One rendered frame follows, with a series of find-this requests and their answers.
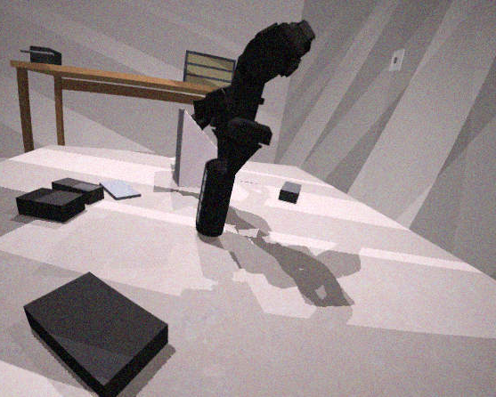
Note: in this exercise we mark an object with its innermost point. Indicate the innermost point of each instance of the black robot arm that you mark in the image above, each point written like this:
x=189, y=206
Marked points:
x=274, y=50

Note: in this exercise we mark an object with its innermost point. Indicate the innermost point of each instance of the dark grey controller unit with green rocker switches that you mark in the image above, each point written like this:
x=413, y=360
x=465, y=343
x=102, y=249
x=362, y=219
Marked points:
x=214, y=198

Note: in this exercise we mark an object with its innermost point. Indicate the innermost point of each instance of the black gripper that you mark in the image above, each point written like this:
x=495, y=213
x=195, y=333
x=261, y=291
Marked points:
x=237, y=140

